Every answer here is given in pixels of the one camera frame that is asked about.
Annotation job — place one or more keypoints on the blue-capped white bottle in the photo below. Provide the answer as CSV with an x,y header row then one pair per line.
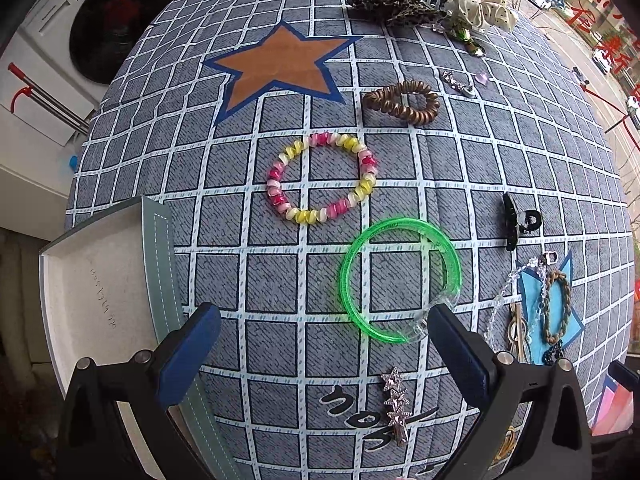
x,y
73,163

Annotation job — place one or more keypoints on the black beaded snap clip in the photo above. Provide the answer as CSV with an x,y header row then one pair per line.
x,y
553,354

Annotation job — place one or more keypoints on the white fabric flower scrunchie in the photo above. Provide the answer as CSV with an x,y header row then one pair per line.
x,y
481,14

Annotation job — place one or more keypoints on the white jewelry tray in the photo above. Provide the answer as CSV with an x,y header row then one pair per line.
x,y
109,295

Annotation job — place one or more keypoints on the beige metal hair clip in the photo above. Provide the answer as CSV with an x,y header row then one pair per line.
x,y
517,333

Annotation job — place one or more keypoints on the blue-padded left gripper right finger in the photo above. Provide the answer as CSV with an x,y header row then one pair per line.
x,y
466,355

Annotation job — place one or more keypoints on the pink heart gem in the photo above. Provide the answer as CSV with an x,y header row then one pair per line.
x,y
481,78

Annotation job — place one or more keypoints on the green leaf hair clip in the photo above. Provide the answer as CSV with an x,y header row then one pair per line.
x,y
463,35

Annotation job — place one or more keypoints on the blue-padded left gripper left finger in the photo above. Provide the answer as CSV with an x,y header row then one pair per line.
x,y
181,353

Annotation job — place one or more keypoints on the white washing machine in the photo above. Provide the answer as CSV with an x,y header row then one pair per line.
x,y
74,48

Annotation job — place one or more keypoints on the red-handled metal rod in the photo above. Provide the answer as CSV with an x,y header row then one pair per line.
x,y
33,91

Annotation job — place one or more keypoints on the silver star hair clip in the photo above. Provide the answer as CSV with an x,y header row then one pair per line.
x,y
396,403

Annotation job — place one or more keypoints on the silver rhinestone hair clip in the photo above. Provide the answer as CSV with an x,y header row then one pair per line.
x,y
467,90

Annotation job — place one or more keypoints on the black claw hair clip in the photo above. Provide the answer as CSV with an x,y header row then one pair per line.
x,y
518,222

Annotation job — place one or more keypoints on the grey checked tablecloth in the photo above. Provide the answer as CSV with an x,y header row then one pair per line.
x,y
276,131

